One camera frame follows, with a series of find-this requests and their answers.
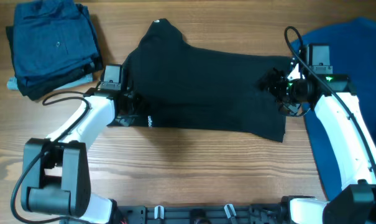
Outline black t-shirt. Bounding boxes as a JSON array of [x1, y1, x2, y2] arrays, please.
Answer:
[[122, 19, 290, 142]]

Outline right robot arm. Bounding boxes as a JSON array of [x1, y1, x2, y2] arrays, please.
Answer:
[[259, 44, 376, 223]]

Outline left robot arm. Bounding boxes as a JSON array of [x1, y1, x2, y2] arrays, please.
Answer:
[[11, 64, 136, 223]]

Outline blue t-shirt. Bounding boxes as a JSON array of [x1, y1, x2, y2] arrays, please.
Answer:
[[303, 17, 376, 200]]

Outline folded blue denim shirt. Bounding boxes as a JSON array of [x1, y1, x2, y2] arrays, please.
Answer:
[[12, 0, 99, 86]]

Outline right black cable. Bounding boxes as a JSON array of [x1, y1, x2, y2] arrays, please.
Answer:
[[283, 26, 376, 224]]

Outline black cable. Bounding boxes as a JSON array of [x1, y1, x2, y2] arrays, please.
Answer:
[[283, 26, 376, 224], [10, 90, 92, 224]]

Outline left black cable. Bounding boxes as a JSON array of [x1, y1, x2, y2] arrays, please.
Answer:
[[10, 90, 92, 224]]

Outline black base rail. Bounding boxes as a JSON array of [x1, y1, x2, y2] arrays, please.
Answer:
[[119, 204, 288, 224]]

